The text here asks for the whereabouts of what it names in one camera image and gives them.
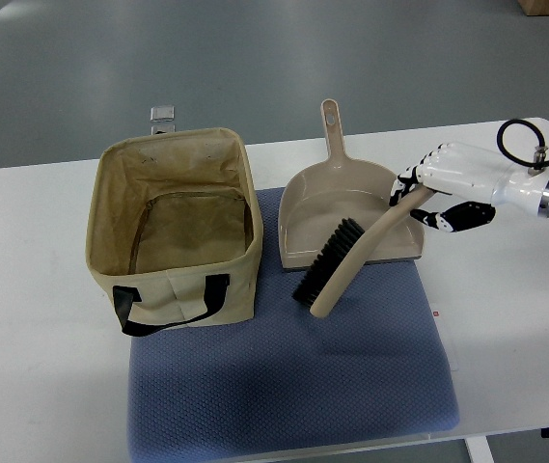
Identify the beige hand broom black bristles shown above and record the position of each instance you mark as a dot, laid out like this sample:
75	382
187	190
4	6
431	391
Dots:
345	253

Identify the beige fabric bag black handle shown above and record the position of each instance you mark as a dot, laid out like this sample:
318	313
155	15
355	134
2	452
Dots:
174	235

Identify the small clear floor plate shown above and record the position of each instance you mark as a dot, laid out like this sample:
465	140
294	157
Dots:
162	119

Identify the blue grey cushion mat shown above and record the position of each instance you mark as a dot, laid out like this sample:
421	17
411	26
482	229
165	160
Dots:
374	368

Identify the beige plastic dustpan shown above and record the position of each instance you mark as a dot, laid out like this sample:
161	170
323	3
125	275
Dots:
318	198

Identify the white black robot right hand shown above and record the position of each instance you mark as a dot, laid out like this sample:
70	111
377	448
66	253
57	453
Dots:
482	178

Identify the white table leg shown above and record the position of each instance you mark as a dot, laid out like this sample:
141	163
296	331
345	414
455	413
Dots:
479	450

